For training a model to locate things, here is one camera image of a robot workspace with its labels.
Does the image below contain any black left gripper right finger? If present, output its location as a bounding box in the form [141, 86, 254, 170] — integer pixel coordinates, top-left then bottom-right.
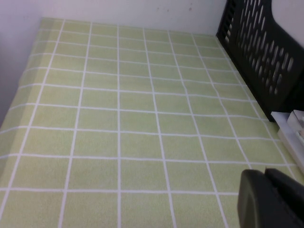
[265, 167, 304, 221]

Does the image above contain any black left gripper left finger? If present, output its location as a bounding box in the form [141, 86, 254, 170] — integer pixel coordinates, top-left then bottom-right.
[237, 169, 304, 228]

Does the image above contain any black plastic book holder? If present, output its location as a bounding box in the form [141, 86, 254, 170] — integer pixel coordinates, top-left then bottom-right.
[215, 0, 304, 122]

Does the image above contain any green checkered tablecloth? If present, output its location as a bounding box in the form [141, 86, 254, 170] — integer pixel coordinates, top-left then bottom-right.
[0, 18, 304, 228]

